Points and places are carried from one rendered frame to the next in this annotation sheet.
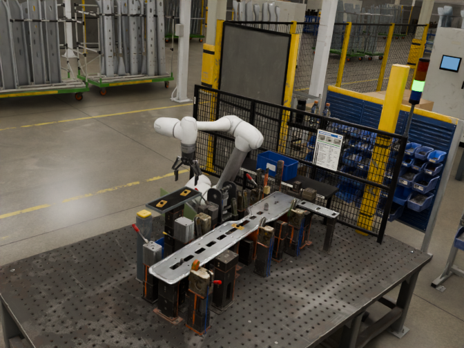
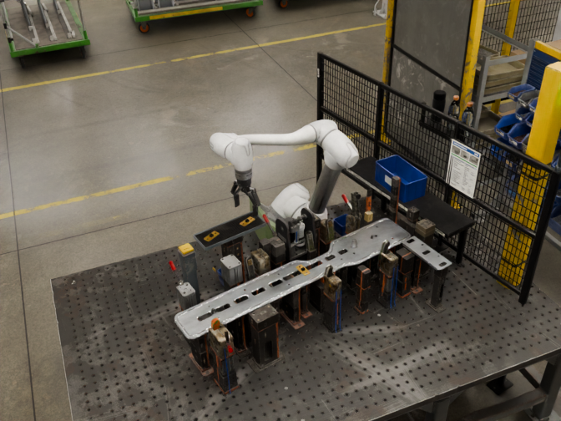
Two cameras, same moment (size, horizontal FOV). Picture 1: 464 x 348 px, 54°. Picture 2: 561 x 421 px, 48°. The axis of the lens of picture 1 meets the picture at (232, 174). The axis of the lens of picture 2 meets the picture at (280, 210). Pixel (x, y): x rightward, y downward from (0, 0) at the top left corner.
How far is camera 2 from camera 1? 1.23 m
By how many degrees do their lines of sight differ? 24
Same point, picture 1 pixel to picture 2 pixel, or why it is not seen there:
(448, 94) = not seen: outside the picture
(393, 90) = (546, 103)
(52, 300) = (98, 325)
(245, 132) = (333, 147)
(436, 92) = not seen: outside the picture
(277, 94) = (458, 50)
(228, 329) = (257, 393)
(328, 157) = (463, 178)
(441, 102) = not seen: outside the picture
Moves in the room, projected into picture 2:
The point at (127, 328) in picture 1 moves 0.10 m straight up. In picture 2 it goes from (155, 371) to (152, 357)
